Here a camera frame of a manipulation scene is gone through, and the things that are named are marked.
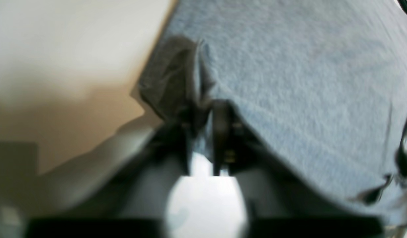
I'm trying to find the grey t-shirt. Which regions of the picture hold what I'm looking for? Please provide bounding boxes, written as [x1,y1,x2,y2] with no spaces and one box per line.
[138,0,407,225]

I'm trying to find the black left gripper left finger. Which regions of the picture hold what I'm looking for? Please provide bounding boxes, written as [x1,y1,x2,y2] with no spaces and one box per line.
[25,112,193,238]

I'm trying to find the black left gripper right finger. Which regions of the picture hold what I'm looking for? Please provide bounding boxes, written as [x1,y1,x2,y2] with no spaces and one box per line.
[212,100,384,238]

